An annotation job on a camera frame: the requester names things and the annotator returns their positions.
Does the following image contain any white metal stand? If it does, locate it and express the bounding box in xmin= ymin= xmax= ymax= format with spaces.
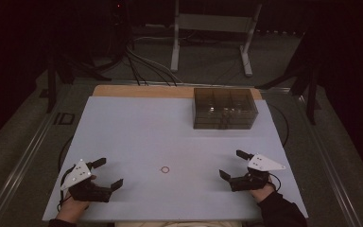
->
xmin=169 ymin=0 xmax=264 ymax=78

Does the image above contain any dark transparent drawer box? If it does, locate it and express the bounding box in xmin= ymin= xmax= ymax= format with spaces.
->
xmin=192 ymin=87 xmax=260 ymax=131

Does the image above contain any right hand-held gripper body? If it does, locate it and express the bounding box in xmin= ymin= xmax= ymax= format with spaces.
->
xmin=229 ymin=153 xmax=286 ymax=193

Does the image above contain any wooden table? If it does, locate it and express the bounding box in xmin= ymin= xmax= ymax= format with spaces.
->
xmin=92 ymin=84 xmax=263 ymax=100

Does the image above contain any aluminium frame rail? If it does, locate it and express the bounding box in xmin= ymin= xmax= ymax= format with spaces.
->
xmin=0 ymin=91 xmax=77 ymax=227
xmin=291 ymin=91 xmax=363 ymax=227

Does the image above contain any grey floor cable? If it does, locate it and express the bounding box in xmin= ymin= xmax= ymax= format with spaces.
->
xmin=126 ymin=36 xmax=184 ymax=85

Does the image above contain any black stand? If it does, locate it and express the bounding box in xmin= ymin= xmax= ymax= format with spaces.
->
xmin=253 ymin=29 xmax=324 ymax=126
xmin=43 ymin=51 xmax=113 ymax=114

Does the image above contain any hand-held gripper cable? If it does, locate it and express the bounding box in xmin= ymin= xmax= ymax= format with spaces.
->
xmin=56 ymin=166 xmax=77 ymax=213
xmin=268 ymin=172 xmax=283 ymax=191

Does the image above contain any dark equipment rack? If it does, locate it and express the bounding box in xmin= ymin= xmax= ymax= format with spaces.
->
xmin=106 ymin=0 xmax=134 ymax=62

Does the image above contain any right hand-held gripper cable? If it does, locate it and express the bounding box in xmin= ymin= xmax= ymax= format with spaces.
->
xmin=268 ymin=172 xmax=283 ymax=191

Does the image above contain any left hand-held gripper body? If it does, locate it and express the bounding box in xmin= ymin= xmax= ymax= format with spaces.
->
xmin=60 ymin=159 xmax=112 ymax=203

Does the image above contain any black floor cable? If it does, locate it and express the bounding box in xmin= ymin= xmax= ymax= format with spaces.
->
xmin=58 ymin=135 xmax=76 ymax=173
xmin=267 ymin=103 xmax=290 ymax=148
xmin=125 ymin=46 xmax=149 ymax=87

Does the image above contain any left hand-held gripper cable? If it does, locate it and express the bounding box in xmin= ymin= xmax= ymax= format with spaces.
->
xmin=56 ymin=166 xmax=77 ymax=213

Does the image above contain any white table mat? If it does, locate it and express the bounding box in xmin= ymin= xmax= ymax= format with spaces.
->
xmin=42 ymin=96 xmax=309 ymax=222

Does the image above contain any person's right hand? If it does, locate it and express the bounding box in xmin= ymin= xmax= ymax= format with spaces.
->
xmin=250 ymin=183 xmax=277 ymax=203

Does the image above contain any person's left hand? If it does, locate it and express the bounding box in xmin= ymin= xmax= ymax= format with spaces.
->
xmin=56 ymin=194 xmax=92 ymax=225

